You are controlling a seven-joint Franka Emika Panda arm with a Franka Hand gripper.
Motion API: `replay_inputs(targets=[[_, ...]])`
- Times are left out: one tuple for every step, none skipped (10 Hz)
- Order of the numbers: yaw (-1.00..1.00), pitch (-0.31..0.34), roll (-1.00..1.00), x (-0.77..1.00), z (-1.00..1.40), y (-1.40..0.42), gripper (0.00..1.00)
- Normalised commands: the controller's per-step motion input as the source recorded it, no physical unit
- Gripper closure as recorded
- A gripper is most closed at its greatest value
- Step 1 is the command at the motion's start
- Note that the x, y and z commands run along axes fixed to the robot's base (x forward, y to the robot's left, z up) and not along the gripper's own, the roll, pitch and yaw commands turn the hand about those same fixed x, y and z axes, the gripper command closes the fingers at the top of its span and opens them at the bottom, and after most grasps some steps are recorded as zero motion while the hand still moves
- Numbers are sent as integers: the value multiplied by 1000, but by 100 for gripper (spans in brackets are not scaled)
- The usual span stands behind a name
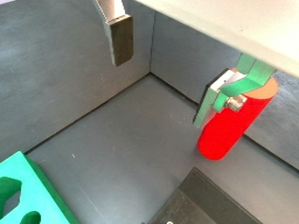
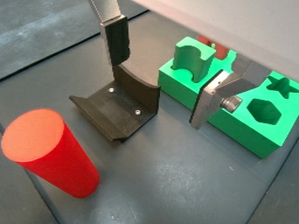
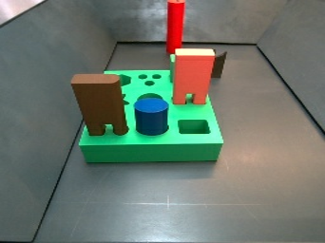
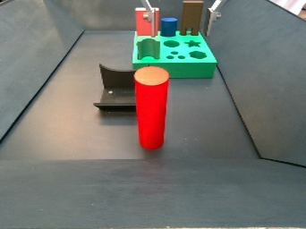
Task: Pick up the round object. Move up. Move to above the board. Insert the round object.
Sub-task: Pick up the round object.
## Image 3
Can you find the red cylinder peg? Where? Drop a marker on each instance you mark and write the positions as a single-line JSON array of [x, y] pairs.
[[175, 22]]

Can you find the green shape sorter board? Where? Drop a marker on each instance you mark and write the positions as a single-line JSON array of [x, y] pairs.
[[193, 137]]

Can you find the blue cylinder peg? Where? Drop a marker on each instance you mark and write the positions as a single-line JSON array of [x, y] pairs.
[[151, 116]]

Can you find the brown arch block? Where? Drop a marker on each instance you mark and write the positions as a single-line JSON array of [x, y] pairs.
[[98, 94]]

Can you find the salmon arch block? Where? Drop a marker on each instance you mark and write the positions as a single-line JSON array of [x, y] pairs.
[[193, 71]]

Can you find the small green block behind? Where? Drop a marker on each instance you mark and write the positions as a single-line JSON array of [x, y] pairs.
[[171, 67]]

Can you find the dark brown block behind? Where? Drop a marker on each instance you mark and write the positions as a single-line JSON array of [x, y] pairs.
[[218, 64]]

